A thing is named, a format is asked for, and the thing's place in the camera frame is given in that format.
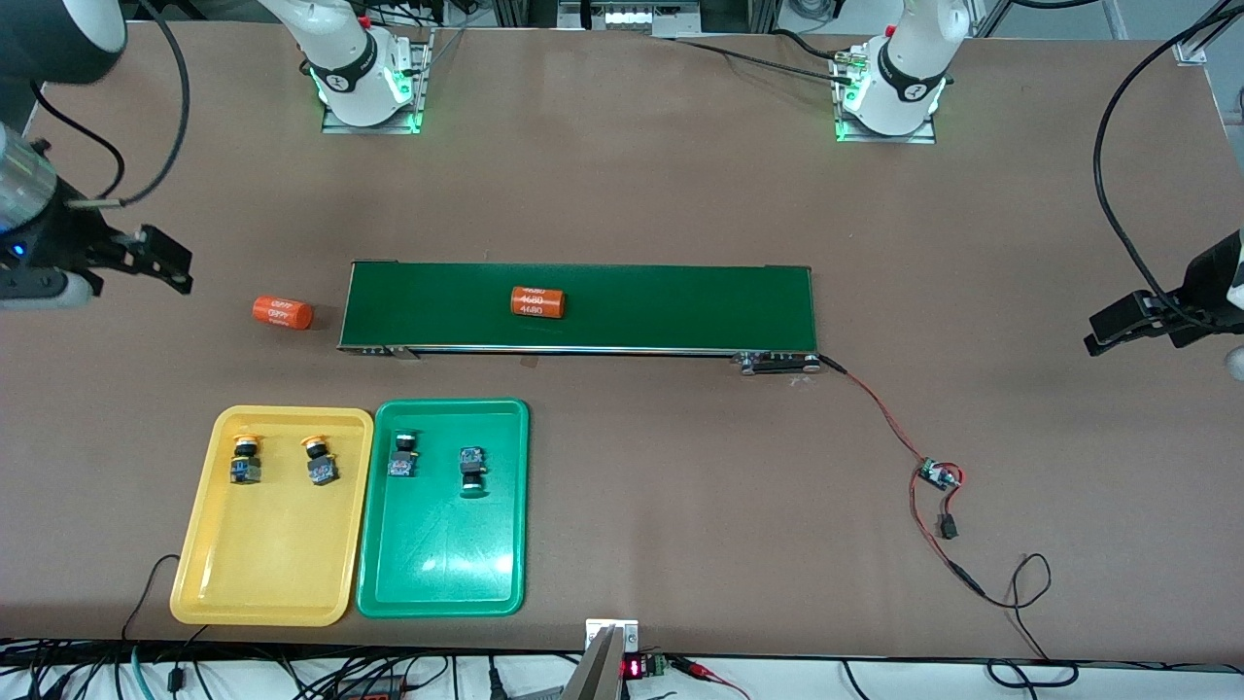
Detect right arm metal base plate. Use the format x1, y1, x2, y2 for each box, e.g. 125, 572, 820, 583
321, 29, 433, 135

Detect thin black cable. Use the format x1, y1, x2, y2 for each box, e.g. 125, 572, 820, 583
121, 554, 184, 643

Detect red black motor wire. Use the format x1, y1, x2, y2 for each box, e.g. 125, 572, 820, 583
819, 355, 934, 468

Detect yellow plastic tray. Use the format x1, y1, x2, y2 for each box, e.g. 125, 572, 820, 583
170, 405, 375, 627

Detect green conveyor belt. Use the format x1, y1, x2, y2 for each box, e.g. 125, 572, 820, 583
337, 260, 822, 375

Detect orange cylinder white print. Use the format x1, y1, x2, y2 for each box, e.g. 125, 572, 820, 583
510, 285, 567, 320
252, 296, 315, 332

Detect grey metal stand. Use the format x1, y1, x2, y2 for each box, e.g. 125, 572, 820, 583
562, 627, 623, 700

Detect red clip lead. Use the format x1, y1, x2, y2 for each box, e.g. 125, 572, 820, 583
671, 656, 749, 700

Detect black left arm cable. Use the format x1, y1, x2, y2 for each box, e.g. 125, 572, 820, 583
1093, 0, 1244, 317

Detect teal cable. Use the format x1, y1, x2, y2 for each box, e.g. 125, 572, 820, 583
121, 647, 156, 700

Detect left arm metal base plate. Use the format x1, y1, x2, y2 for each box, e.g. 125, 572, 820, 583
831, 49, 939, 145

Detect metal box with lights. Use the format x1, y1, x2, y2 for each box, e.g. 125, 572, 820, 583
557, 0, 703, 32

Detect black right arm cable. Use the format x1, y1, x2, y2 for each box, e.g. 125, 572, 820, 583
29, 0, 190, 210

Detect green plastic tray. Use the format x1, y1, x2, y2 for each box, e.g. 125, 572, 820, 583
357, 399, 531, 618

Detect small metal bracket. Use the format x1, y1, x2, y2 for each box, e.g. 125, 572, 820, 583
585, 618, 640, 650

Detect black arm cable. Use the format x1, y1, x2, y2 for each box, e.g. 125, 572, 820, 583
1093, 0, 1244, 317
29, 0, 190, 210

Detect red black power wire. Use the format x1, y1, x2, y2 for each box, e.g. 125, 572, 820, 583
909, 465, 987, 596

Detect thick black cable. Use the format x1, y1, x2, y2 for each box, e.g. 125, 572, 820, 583
671, 29, 856, 88

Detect aluminium frame profile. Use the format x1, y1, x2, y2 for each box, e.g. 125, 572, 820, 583
1173, 0, 1244, 67

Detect black power cable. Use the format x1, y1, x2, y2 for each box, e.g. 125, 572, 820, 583
982, 552, 1080, 689

